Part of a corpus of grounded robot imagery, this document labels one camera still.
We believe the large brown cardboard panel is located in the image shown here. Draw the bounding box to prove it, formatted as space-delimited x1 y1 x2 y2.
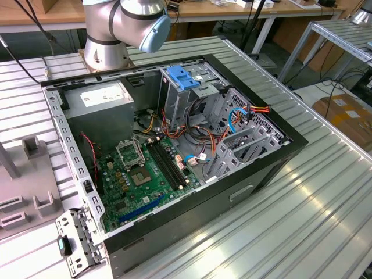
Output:
273 16 348 73

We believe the blue plastic drive bracket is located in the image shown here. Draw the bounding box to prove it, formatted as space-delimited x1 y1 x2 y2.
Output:
166 66 201 91

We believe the metal drive cage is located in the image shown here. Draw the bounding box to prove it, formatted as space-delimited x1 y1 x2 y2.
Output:
159 62 230 130

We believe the metal socket cover frame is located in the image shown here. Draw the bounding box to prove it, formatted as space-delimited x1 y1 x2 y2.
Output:
115 138 146 173

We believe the black latch with blue tab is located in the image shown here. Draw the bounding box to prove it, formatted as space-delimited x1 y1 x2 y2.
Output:
56 234 73 257

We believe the black cable with silver plug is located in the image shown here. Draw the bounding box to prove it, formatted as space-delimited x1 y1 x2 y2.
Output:
0 36 52 85

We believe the blue expansion slot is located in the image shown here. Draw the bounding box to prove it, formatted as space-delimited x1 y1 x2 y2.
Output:
117 194 165 224

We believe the cardboard box with labels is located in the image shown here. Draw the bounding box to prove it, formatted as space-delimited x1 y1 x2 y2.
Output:
312 92 372 149

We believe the CPU socket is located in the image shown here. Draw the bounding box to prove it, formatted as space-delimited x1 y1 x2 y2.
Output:
129 165 153 187

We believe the orange red power wire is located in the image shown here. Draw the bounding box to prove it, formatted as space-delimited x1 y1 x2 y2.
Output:
245 103 271 120

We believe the black wire bundle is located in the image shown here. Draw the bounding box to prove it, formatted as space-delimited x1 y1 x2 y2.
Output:
185 97 210 138

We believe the yellow black power wire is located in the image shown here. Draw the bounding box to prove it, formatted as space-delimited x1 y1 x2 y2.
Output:
145 108 160 133

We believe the grey power supply box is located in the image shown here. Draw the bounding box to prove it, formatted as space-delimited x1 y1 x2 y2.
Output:
62 80 136 152

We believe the metal disk bay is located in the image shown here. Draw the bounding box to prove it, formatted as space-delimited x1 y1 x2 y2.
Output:
203 87 291 184

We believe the red black twisted wire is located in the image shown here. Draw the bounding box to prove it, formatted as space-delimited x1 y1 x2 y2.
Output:
79 131 98 169

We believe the blue data wire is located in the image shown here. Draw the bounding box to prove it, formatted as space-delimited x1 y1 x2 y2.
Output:
184 153 209 167
228 106 251 135

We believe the black PC case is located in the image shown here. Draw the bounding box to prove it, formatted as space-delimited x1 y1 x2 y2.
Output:
40 53 309 276

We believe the small brown cardboard box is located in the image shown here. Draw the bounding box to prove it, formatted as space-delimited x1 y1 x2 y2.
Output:
42 0 85 15

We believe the grey parts rack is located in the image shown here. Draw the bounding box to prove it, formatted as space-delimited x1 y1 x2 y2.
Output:
0 135 72 242

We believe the orange wire bundle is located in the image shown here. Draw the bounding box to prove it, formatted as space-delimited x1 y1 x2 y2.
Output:
160 108 187 141
197 126 231 156

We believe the metal card retention bracket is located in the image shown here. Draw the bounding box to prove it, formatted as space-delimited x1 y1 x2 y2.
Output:
54 206 107 277

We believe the black RAM slot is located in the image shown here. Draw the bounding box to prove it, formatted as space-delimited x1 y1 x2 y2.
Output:
155 137 190 187
146 139 183 192

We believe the wooden desk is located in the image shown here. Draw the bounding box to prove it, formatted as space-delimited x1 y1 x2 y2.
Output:
0 0 346 34

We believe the green motherboard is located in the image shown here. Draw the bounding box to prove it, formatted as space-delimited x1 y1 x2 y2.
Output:
97 136 201 233

